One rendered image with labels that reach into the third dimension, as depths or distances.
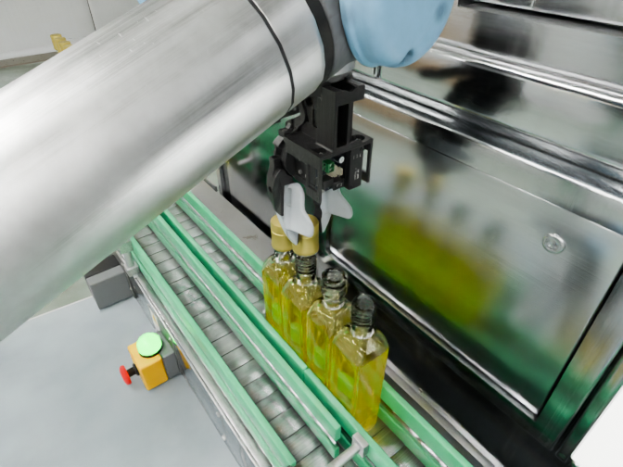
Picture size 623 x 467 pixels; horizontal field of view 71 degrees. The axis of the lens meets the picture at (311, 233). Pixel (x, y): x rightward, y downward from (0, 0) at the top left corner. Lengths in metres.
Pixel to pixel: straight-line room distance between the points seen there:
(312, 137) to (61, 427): 0.73
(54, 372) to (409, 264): 0.75
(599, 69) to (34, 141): 0.42
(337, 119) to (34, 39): 5.98
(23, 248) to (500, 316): 0.51
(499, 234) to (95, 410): 0.78
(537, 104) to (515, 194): 0.09
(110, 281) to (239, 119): 0.93
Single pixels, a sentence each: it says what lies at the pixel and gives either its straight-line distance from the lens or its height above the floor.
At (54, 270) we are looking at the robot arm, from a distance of 0.19.
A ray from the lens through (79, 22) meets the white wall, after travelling 6.40.
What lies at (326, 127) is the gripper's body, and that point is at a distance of 0.43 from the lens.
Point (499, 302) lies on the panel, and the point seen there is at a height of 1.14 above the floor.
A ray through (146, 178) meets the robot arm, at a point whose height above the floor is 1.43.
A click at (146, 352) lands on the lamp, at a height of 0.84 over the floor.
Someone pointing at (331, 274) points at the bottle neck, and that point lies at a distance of 0.57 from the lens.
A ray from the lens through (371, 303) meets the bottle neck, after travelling 0.53.
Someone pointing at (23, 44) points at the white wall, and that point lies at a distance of 6.33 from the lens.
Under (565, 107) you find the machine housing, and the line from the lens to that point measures 0.45.
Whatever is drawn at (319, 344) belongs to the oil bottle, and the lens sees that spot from 0.62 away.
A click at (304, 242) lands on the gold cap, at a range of 0.56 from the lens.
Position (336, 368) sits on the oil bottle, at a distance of 0.61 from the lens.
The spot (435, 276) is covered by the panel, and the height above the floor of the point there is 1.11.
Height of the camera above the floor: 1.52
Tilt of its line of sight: 37 degrees down
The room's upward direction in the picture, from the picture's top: straight up
